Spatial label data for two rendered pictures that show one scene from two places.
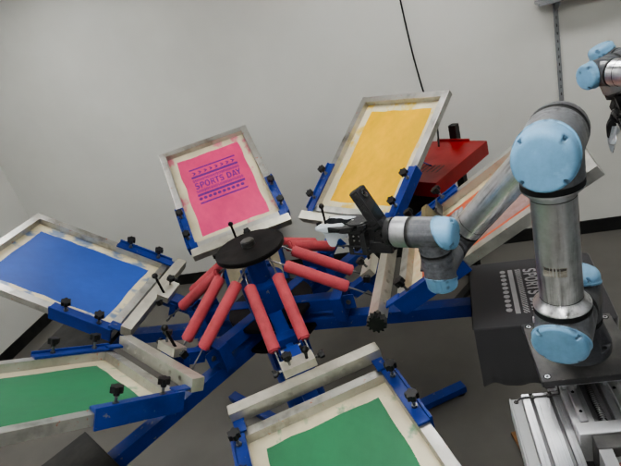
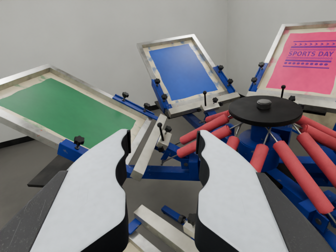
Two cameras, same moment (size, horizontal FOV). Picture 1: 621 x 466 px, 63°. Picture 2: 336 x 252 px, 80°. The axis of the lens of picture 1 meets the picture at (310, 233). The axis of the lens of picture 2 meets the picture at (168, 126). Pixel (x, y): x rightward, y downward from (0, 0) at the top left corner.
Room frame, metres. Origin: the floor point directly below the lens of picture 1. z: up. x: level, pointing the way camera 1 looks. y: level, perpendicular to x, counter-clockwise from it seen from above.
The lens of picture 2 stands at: (1.17, -0.13, 1.74)
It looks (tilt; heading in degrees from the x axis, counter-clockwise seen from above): 28 degrees down; 53
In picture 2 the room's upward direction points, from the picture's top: 8 degrees counter-clockwise
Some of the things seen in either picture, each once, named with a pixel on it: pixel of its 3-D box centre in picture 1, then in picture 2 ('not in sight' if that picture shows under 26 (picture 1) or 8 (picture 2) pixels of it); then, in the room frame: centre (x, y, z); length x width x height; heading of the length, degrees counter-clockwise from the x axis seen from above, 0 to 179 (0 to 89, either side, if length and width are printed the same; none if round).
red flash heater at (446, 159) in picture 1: (430, 166); not in sight; (2.93, -0.83, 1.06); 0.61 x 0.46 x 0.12; 129
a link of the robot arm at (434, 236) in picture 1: (432, 233); not in sight; (1.04, -0.27, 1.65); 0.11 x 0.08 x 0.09; 50
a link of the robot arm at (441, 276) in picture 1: (441, 264); not in sight; (1.05, -0.28, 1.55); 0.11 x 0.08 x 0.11; 140
